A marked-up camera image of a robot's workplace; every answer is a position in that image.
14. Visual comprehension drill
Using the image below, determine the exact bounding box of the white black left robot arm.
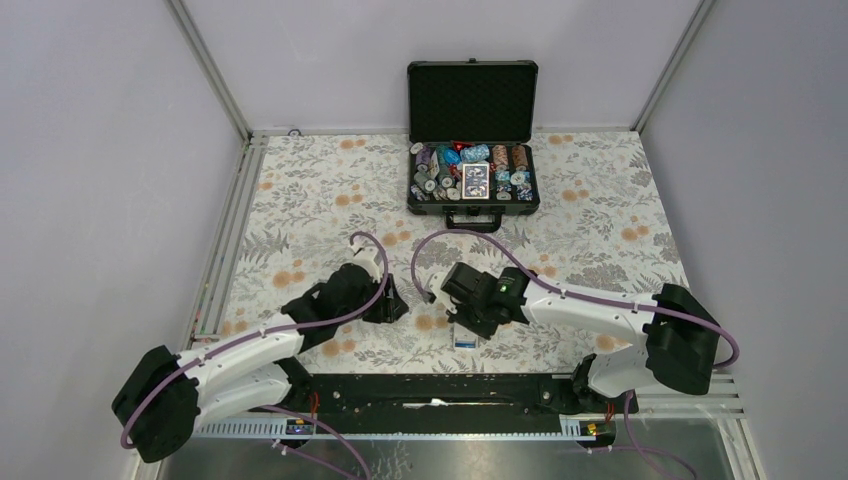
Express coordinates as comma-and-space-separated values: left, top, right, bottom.
111, 263, 410, 463

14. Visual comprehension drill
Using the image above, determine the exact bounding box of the floral patterned table mat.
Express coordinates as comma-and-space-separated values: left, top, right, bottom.
215, 131, 704, 376

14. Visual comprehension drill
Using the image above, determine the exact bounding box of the aluminium frame rail left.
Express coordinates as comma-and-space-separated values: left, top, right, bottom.
142, 132, 270, 480

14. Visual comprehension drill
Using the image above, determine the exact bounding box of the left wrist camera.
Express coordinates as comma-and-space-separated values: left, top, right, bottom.
351, 244, 386, 283

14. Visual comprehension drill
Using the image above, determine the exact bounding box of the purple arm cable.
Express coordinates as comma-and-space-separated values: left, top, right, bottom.
119, 230, 392, 480
410, 229, 741, 370

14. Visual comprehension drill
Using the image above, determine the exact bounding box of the black poker chip case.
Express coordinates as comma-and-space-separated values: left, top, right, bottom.
406, 59, 540, 233

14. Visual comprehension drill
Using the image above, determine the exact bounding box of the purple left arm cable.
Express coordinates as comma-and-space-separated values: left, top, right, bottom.
119, 230, 392, 480

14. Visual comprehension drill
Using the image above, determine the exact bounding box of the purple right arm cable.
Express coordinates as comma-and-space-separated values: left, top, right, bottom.
410, 229, 741, 370

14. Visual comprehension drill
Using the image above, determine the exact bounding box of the playing card deck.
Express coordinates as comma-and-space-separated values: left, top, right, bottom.
461, 163, 490, 200

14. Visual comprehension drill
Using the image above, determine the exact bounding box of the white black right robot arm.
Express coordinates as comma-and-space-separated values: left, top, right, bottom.
424, 262, 720, 412

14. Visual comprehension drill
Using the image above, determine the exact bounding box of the black mounting base rail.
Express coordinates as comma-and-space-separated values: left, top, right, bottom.
278, 373, 639, 419

